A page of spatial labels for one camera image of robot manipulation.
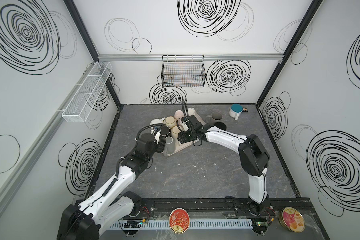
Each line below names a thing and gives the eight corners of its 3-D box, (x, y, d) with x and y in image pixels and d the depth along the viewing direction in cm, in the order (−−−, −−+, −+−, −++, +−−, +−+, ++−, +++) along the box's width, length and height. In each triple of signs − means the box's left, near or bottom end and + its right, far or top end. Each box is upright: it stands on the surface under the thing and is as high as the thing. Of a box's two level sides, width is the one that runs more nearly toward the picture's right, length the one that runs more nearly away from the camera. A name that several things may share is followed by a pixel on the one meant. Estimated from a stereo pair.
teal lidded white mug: (230, 120, 112) (233, 115, 107) (227, 109, 119) (229, 103, 114) (242, 120, 112) (245, 115, 107) (238, 109, 119) (241, 103, 114)
